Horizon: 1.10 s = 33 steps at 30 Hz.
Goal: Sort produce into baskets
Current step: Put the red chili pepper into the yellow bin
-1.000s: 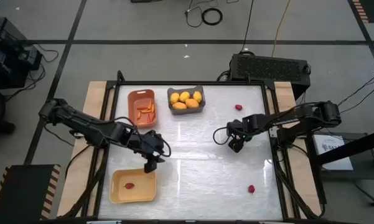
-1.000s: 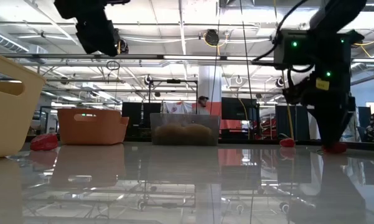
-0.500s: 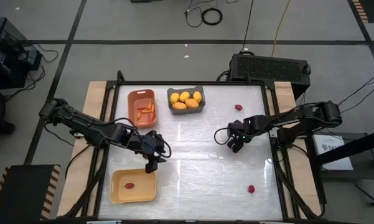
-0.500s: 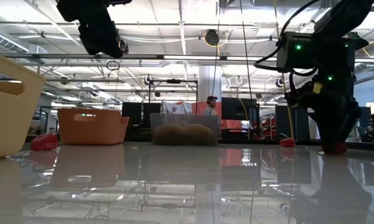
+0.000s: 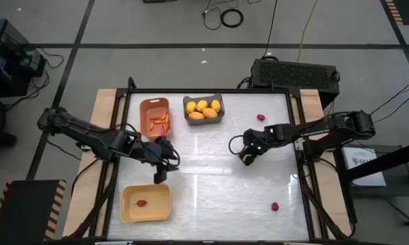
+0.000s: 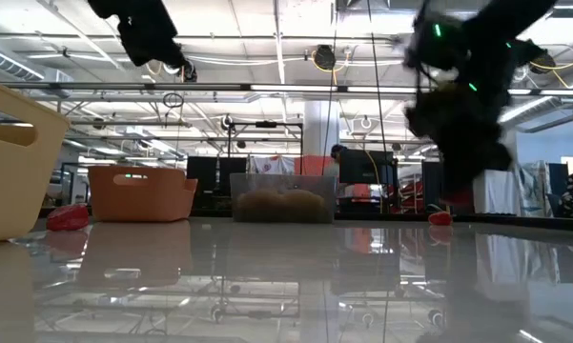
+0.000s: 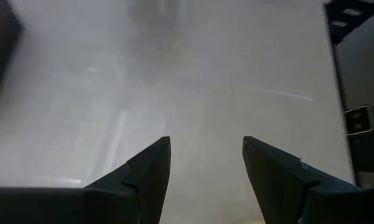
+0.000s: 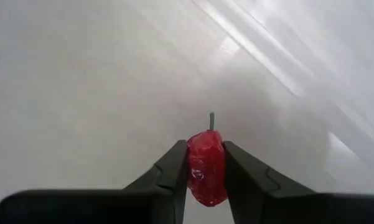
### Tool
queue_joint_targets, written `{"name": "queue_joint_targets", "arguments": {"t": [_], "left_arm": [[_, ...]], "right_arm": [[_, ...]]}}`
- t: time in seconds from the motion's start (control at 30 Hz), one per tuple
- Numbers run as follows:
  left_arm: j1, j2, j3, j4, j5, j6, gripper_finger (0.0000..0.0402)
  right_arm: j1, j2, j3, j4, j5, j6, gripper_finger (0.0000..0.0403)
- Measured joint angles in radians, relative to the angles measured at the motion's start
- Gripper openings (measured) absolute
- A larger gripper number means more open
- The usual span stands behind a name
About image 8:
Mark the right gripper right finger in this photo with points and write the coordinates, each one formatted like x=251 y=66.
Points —
x=283 y=208

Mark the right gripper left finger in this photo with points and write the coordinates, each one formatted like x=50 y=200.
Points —
x=112 y=208

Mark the small red bell pepper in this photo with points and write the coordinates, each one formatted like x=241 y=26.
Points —
x=207 y=168

